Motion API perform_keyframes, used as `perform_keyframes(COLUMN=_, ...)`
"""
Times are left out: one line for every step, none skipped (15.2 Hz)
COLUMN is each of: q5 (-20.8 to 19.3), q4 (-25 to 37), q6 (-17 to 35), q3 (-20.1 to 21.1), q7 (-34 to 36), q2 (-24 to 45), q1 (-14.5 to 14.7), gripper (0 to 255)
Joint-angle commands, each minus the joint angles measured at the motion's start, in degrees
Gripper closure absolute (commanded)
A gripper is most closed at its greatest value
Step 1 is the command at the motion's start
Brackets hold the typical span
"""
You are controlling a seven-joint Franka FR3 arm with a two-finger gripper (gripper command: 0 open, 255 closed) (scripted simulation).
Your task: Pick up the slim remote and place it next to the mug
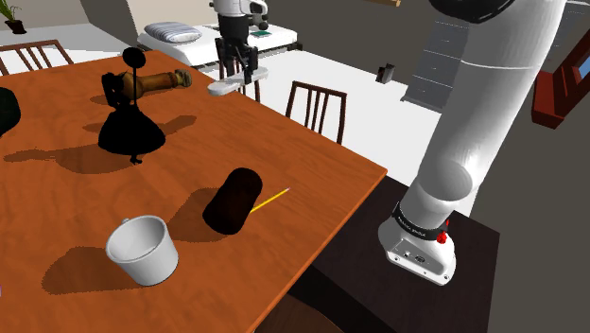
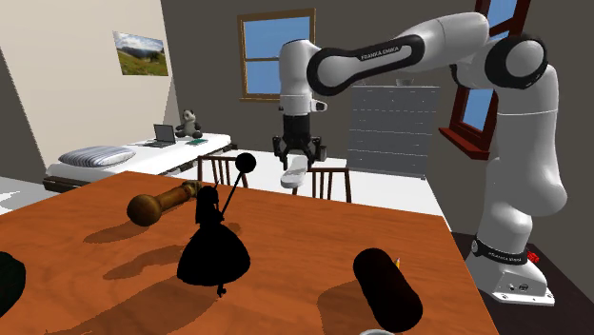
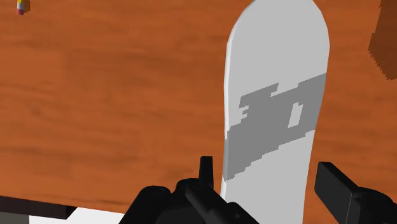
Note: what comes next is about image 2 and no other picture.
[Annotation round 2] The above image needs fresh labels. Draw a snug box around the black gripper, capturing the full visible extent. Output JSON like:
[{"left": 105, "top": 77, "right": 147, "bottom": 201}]
[{"left": 271, "top": 114, "right": 327, "bottom": 171}]

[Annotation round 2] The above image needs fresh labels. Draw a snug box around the white oblong object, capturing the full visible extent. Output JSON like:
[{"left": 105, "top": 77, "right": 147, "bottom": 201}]
[{"left": 280, "top": 155, "right": 310, "bottom": 189}]

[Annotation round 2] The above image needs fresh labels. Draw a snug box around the brown wooden chair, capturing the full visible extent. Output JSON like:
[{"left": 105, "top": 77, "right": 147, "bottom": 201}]
[
  {"left": 290, "top": 167, "right": 353, "bottom": 205},
  {"left": 196, "top": 154, "right": 249, "bottom": 189}
]

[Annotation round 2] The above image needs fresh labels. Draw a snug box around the brown wooden table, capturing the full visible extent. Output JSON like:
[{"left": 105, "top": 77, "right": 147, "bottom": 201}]
[{"left": 0, "top": 170, "right": 500, "bottom": 335}]

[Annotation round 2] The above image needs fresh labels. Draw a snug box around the grey chest of drawers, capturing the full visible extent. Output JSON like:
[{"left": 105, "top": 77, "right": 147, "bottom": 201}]
[{"left": 346, "top": 77, "right": 442, "bottom": 180}]

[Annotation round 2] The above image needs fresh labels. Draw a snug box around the light wood framed window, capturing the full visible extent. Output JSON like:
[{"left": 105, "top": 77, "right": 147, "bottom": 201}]
[{"left": 236, "top": 8, "right": 318, "bottom": 104}]

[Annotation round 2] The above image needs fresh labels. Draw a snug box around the black doll figure with staff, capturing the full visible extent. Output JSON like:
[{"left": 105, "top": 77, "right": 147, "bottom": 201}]
[{"left": 176, "top": 151, "right": 258, "bottom": 299}]

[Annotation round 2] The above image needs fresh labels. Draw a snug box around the brown wooden pestle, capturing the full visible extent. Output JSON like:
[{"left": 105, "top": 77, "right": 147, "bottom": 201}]
[{"left": 126, "top": 180, "right": 204, "bottom": 228}]

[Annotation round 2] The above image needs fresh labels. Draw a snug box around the white bed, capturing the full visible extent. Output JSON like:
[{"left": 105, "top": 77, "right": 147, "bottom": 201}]
[{"left": 43, "top": 108, "right": 233, "bottom": 194}]

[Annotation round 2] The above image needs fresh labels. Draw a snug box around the black cylinder case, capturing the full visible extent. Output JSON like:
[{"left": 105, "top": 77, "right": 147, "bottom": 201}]
[{"left": 352, "top": 247, "right": 425, "bottom": 334}]

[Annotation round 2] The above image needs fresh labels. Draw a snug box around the red framed window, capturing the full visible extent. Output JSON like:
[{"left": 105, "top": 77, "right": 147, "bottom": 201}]
[{"left": 437, "top": 0, "right": 533, "bottom": 162}]

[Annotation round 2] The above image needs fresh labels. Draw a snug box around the dark robot stand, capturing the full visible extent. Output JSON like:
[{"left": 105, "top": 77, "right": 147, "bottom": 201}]
[{"left": 451, "top": 231, "right": 594, "bottom": 335}]

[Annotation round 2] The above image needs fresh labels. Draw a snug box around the dark rounded object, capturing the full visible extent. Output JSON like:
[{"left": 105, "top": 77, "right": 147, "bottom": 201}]
[{"left": 0, "top": 251, "right": 27, "bottom": 320}]

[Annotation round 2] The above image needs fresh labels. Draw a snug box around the landscape wall picture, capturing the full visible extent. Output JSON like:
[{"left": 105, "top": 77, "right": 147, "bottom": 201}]
[{"left": 112, "top": 30, "right": 170, "bottom": 77}]

